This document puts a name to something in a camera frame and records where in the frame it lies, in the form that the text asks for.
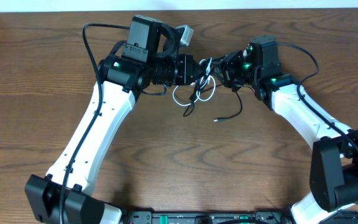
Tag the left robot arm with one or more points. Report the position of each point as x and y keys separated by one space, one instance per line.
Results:
x=150 y=55

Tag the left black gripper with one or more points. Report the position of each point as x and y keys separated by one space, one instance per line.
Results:
x=184 y=63

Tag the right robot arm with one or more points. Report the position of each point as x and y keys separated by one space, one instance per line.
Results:
x=334 y=145

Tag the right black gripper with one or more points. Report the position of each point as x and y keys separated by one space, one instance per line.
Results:
x=226 y=64

